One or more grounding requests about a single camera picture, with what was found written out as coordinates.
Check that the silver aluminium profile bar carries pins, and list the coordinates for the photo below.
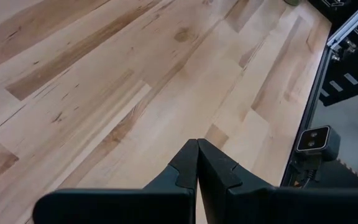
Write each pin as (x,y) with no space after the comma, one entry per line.
(353,21)

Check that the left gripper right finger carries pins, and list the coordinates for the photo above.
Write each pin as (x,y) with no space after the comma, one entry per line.
(291,205)

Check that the table-level camera module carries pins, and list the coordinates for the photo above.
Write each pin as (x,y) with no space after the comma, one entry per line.
(317,143)

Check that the black cabinet silver labels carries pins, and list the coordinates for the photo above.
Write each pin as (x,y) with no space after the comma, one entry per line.
(346,77)

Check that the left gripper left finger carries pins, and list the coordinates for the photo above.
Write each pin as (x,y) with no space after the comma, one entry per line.
(120,205)

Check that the black aluminium rig frame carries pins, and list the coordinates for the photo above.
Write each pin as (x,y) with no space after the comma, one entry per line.
(310,109)

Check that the black foam floor mat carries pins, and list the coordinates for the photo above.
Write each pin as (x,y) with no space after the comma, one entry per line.
(346,174)

